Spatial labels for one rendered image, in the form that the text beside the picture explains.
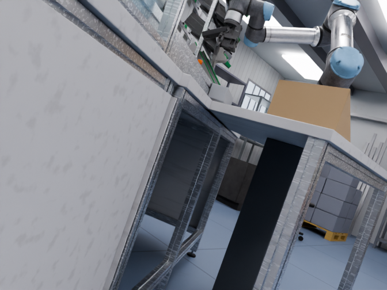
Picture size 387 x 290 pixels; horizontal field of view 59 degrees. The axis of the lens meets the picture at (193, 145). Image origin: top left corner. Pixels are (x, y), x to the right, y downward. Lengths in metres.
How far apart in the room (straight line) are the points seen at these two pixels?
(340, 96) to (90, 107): 0.96
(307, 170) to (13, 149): 0.69
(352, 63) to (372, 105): 6.60
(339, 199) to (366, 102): 3.12
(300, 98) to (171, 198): 1.29
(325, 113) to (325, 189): 4.30
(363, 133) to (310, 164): 6.98
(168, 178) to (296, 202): 1.53
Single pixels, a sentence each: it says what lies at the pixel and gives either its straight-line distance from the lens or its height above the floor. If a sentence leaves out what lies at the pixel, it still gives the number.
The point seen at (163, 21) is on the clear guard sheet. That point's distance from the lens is 0.72.
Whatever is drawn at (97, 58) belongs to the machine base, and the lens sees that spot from 0.47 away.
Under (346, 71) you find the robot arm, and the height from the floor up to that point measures 1.15.
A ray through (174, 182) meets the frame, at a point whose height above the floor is 0.41.
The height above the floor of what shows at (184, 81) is 0.84.
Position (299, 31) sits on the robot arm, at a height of 1.38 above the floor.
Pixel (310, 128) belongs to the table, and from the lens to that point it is 0.90.
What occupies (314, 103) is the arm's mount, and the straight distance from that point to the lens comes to 1.31.
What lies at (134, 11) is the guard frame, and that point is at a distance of 0.58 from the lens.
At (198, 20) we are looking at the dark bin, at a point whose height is 1.33.
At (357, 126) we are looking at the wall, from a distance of 7.92.
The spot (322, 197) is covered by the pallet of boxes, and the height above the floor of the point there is 0.56.
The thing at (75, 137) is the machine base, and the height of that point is 0.67.
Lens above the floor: 0.72
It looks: 1 degrees down
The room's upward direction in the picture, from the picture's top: 20 degrees clockwise
